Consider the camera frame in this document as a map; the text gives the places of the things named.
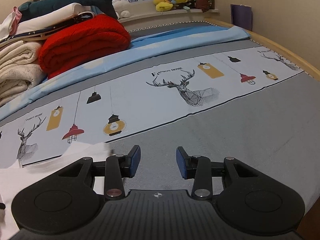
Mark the light blue cloud quilt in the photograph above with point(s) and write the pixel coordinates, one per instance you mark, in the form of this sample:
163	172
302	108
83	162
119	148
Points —
144	47

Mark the white seal plush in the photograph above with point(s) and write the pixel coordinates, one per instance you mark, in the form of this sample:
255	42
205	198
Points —
122	8

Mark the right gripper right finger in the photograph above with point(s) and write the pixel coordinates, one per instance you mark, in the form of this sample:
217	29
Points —
198	168

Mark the red knitted blanket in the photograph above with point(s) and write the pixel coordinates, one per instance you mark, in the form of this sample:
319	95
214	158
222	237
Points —
81	43

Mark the white t-shirt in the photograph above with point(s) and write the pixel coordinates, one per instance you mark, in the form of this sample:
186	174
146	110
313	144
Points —
16	177

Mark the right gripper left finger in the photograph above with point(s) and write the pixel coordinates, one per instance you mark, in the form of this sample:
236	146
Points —
118	167

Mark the printed grey bed sheet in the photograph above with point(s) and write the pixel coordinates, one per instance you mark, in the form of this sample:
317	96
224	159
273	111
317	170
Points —
234	99

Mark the cream fleece blanket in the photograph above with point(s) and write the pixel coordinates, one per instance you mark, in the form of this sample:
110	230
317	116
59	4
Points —
20	69

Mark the pink white garment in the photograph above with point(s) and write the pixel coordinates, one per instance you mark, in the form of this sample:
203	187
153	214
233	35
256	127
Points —
9	25

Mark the white pillow with dark trim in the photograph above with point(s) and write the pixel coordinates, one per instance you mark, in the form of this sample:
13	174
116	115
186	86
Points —
52	19

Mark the purple box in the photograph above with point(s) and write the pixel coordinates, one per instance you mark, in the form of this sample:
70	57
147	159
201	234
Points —
242	16

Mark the dark teal shark plush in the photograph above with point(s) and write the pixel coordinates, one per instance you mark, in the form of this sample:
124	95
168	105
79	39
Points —
31	10

